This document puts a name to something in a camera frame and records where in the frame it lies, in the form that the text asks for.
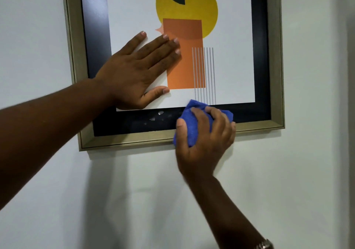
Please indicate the person's left hand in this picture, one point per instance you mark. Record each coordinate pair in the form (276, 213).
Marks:
(129, 75)

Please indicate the silver metal wristwatch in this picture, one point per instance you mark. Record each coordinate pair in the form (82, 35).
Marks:
(265, 245)

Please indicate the person's left middle finger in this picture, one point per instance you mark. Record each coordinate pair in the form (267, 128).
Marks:
(162, 52)

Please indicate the person's left little finger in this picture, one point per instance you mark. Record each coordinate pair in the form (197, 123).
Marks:
(133, 42)

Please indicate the person's right forearm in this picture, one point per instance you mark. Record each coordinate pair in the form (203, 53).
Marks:
(224, 215)

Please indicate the person's right middle finger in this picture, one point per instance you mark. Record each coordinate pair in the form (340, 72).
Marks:
(217, 117)

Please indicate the person's left forearm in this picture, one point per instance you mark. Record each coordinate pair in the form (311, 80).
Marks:
(47, 129)

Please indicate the person's left thumb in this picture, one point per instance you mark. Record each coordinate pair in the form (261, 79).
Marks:
(155, 93)

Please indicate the framed abstract art picture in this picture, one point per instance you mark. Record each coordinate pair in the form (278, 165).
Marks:
(235, 49)

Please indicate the blue microfiber cloth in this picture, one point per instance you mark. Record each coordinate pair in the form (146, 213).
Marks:
(191, 123)

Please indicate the person's right thumb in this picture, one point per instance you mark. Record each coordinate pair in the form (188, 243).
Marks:
(182, 135)

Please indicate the person's right hand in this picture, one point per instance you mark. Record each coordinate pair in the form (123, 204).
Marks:
(203, 148)

